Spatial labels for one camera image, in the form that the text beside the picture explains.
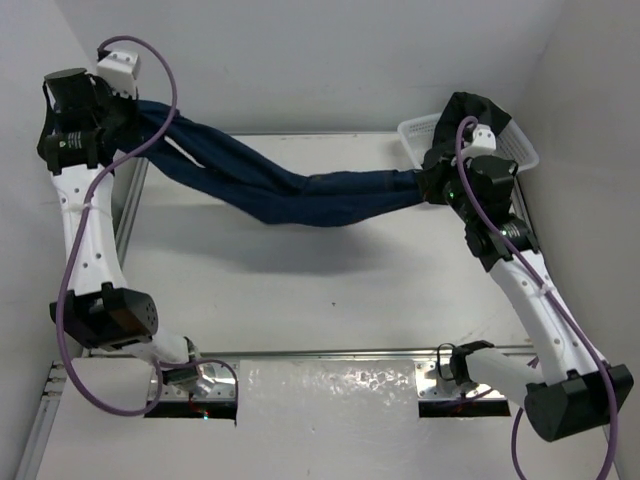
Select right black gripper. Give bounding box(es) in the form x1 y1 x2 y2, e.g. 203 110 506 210
416 150 478 223

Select dark blue denim trousers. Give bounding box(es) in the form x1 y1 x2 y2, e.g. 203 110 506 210
138 100 424 228

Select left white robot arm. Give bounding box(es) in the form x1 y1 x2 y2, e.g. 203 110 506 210
38 68 190 364

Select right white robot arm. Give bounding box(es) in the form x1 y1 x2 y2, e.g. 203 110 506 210
420 153 634 442

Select black trousers in basket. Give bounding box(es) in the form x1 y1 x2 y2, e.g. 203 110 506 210
424 91 515 166

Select white plastic basket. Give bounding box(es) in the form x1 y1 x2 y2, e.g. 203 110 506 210
397 112 539 172

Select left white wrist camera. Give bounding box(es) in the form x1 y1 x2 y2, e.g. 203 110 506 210
96 50 141 99

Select aluminium table frame rail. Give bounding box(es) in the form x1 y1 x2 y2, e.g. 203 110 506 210
112 158 148 266

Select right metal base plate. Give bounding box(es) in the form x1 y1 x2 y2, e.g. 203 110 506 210
414 357 505 402

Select metal base plate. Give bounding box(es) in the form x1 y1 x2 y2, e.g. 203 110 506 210
414 357 505 402
148 363 237 403

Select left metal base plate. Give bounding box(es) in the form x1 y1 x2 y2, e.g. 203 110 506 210
148 363 237 403

